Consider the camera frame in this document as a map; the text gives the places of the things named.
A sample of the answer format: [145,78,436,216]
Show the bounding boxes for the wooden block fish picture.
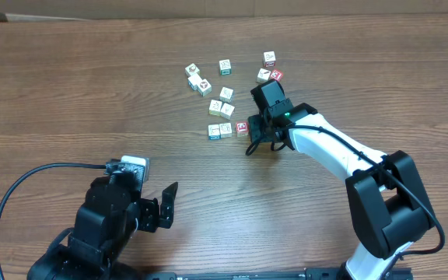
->
[219,87,234,103]

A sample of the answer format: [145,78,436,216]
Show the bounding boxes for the wooden block round picture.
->
[197,79,212,96]

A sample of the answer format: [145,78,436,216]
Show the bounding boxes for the wooden block brush picture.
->
[256,68,271,84]

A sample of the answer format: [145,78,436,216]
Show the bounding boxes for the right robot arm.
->
[246,79,445,279]

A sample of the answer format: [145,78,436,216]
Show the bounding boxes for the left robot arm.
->
[27,173,178,280]

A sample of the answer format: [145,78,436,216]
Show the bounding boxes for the wooden block letter blue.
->
[187,74,202,91]

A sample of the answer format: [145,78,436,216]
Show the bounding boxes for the wooden block green side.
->
[219,59,232,75]

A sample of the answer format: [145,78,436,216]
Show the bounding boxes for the wooden block yellow side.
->
[208,100,222,116]

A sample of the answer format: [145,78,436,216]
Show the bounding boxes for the wooden block ice cream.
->
[220,103,235,120]

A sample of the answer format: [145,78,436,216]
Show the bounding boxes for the wooden block blue side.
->
[208,124,221,140]

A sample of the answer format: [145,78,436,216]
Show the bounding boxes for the plain wooden block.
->
[219,123,233,138]

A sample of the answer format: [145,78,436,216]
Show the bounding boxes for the wooden block red side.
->
[263,51,276,68]

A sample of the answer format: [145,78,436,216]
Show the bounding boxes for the wooden block brown picture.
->
[185,63,200,77]

